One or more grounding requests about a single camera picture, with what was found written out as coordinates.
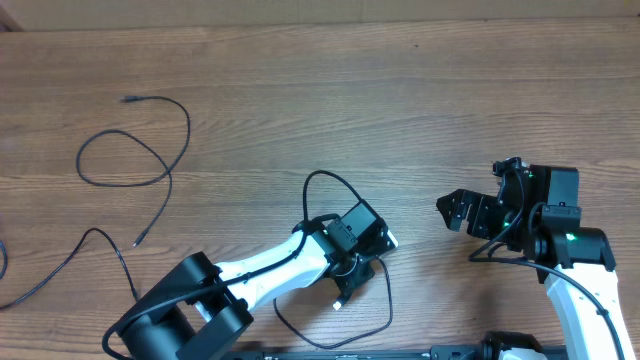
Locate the black usb cable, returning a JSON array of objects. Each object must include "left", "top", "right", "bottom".
[{"left": 272, "top": 254, "right": 395, "bottom": 350}]

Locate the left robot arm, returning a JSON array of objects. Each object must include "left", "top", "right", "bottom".
[{"left": 102, "top": 200, "right": 398, "bottom": 359}]

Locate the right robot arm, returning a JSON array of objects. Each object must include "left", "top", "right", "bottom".
[{"left": 436, "top": 157, "right": 635, "bottom": 359}]

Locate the right camera cable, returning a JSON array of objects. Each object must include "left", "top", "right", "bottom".
[{"left": 467, "top": 164, "right": 626, "bottom": 360}]

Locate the camera cable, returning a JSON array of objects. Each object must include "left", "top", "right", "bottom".
[
  {"left": 467, "top": 164, "right": 626, "bottom": 360},
  {"left": 101, "top": 169, "right": 364, "bottom": 360}
]

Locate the left camera cable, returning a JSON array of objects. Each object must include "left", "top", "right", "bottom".
[{"left": 101, "top": 169, "right": 364, "bottom": 360}]

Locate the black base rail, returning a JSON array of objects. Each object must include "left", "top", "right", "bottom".
[{"left": 223, "top": 331, "right": 569, "bottom": 360}]

